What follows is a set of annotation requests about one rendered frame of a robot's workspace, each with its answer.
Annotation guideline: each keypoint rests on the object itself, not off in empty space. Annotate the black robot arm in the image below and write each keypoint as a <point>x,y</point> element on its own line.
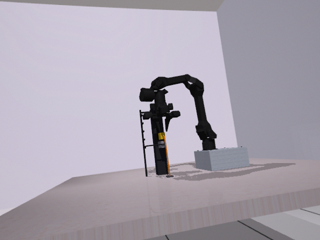
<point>203,128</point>

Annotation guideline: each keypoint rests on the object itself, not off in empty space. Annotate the grey plug with black cord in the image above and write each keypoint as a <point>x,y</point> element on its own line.
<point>161,144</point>

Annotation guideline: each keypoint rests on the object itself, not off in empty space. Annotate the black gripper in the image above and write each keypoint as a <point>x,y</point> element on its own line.
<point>155,119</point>

